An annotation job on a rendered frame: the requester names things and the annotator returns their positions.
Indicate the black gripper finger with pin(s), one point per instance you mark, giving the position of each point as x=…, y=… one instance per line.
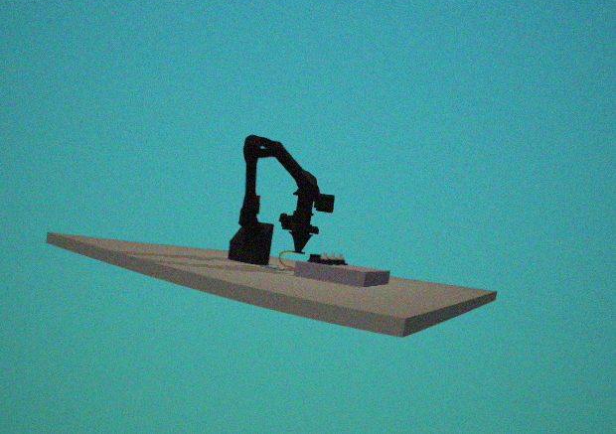
x=298, y=239
x=307, y=237

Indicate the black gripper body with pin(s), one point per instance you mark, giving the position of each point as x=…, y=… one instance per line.
x=302, y=222

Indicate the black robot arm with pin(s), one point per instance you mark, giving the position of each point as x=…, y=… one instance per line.
x=307, y=193

